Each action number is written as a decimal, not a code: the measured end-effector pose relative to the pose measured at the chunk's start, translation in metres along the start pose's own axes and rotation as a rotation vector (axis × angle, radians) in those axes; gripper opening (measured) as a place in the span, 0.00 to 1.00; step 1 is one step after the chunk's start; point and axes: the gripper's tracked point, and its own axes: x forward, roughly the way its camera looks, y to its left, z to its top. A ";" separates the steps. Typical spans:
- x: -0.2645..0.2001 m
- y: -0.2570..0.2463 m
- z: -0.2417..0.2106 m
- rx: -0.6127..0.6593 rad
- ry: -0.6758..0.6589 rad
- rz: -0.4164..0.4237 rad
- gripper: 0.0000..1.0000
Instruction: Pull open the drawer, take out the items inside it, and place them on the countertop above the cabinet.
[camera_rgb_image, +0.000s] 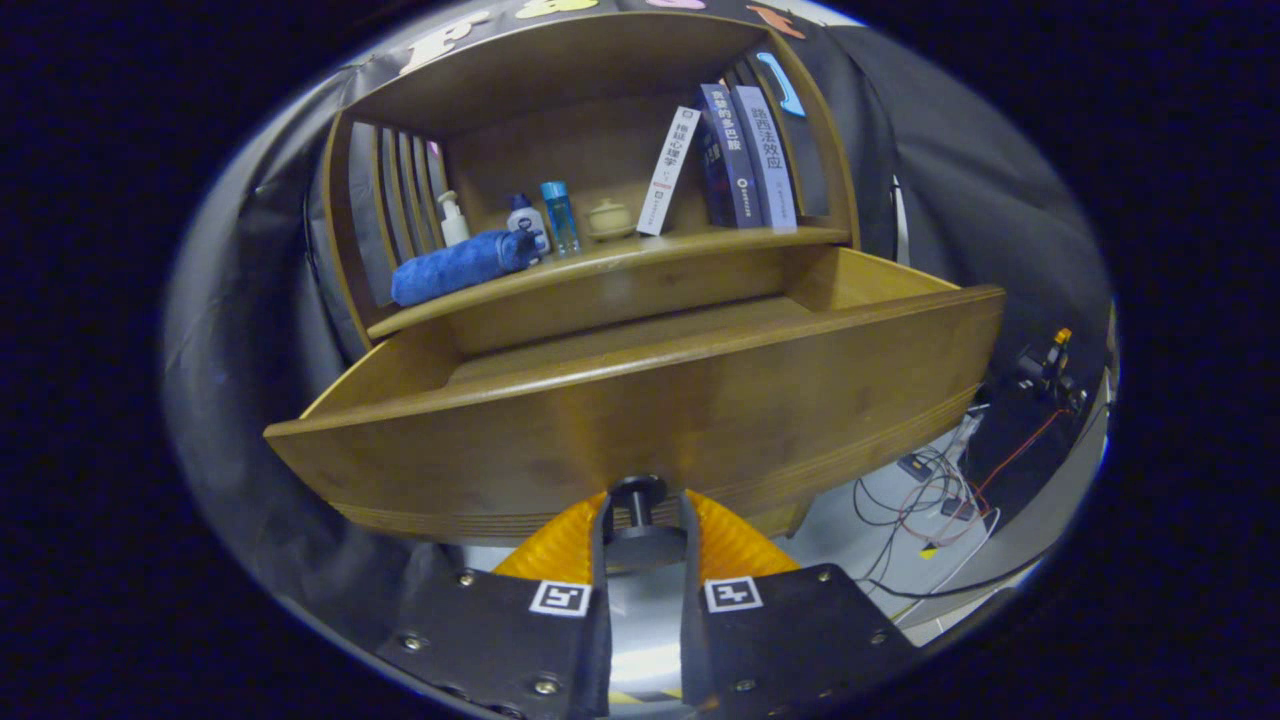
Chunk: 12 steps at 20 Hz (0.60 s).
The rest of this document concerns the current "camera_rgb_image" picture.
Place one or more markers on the black backdrop cloth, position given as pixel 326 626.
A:
pixel 1000 200

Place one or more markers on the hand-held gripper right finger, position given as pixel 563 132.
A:
pixel 692 640

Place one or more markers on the wooden countertop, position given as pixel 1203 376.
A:
pixel 640 255

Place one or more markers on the blue folded towel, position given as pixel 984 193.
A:
pixel 455 268

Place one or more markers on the clear blue bottle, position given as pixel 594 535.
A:
pixel 561 220

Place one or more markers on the beige lidded teacup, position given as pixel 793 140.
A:
pixel 610 220

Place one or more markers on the pale purple book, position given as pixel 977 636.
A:
pixel 768 160

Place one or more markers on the white book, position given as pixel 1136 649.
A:
pixel 668 170

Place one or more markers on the wooden drawer with black knob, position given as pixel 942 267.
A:
pixel 700 410

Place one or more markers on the black device with orange tip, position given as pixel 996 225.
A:
pixel 1045 370

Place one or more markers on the dark blue book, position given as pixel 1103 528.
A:
pixel 730 160

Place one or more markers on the wooden cabinet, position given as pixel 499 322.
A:
pixel 560 80

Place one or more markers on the white pump bottle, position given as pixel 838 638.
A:
pixel 455 228

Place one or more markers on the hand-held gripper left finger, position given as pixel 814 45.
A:
pixel 600 640

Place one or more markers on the white bottle with blue cap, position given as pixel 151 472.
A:
pixel 526 222

